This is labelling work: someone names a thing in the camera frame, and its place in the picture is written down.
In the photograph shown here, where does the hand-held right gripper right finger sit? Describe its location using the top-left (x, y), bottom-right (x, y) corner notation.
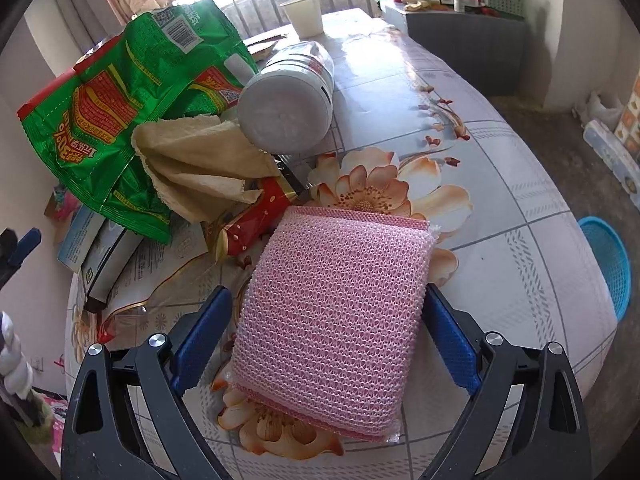
top-left (424, 284), bottom-right (593, 480)

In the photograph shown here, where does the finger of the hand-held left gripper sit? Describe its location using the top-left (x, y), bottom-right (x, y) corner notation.
top-left (0, 227), bottom-right (42, 288)

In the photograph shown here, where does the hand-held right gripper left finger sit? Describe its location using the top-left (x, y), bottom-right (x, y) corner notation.
top-left (61, 285), bottom-right (235, 480)

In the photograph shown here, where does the black and silver box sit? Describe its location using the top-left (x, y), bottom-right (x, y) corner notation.
top-left (82, 222), bottom-right (146, 313)

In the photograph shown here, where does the pink mesh scrub sponge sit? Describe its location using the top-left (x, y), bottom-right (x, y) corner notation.
top-left (227, 205), bottom-right (441, 443)

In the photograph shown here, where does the beige cloth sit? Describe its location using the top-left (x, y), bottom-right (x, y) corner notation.
top-left (131, 114), bottom-right (281, 223)

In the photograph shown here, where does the blue plastic wastebasket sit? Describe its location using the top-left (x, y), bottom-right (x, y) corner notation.
top-left (577, 216), bottom-right (632, 323)

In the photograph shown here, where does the green snack bag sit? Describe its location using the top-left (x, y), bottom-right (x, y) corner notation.
top-left (16, 0), bottom-right (261, 246)

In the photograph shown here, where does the white plastic jar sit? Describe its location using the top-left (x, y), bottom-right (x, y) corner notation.
top-left (236, 40), bottom-right (336, 155)

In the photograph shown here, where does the person's left hand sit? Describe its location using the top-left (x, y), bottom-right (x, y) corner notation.
top-left (0, 310), bottom-right (33, 401)

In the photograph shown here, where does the blue and white box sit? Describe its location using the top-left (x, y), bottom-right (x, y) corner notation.
top-left (56, 205), bottom-right (108, 273)

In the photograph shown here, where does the pink toy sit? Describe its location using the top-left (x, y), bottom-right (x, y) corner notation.
top-left (44, 184), bottom-right (86, 221)

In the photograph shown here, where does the red dotted snack wrapper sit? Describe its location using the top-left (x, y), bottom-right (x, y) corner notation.
top-left (216, 177), bottom-right (293, 261)

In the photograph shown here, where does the toilet paper pack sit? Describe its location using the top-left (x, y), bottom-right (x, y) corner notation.
top-left (582, 120), bottom-right (640, 198)

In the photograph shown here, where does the grey curtain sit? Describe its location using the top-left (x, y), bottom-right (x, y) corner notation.
top-left (30, 0), bottom-right (131, 76)

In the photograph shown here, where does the white plastic bag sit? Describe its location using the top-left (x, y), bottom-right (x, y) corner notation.
top-left (575, 91), bottom-right (623, 131)

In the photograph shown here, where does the grey cabinet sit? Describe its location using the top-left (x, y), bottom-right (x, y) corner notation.
top-left (405, 10), bottom-right (528, 97)

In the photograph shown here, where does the fruit print checkered panel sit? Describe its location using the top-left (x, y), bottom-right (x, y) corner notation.
top-left (614, 77), bottom-right (640, 143)

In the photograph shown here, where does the brown cardboard piece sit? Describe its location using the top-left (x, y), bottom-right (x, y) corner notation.
top-left (242, 32), bottom-right (291, 58)

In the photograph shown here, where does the white paper cup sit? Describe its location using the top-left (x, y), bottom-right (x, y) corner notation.
top-left (279, 0), bottom-right (325, 38)

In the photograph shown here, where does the green plastic storage basket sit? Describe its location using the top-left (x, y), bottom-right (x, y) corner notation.
top-left (486, 0), bottom-right (527, 20)

